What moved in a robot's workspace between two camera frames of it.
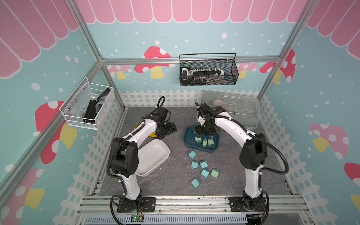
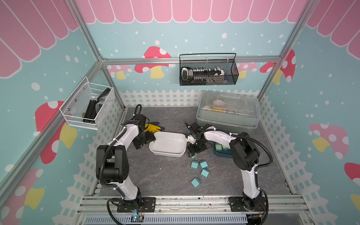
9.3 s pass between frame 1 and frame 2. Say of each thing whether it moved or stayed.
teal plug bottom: stayed
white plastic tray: moved
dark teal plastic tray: moved
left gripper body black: moved
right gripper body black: moved
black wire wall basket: stayed
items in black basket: stayed
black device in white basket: stayed
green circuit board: stayed
